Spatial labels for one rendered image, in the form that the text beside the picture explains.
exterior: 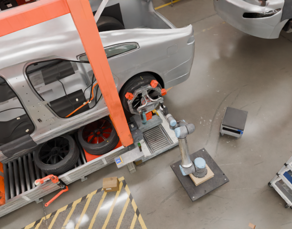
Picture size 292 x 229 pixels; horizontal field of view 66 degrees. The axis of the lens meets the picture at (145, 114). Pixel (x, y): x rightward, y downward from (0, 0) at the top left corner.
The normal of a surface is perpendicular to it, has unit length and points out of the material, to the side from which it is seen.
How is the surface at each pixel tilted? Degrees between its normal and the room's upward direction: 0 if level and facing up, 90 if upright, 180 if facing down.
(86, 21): 90
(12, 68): 40
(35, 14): 90
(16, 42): 4
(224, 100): 0
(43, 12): 90
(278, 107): 0
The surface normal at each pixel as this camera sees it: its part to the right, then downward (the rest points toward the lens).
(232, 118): -0.12, -0.61
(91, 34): 0.43, 0.68
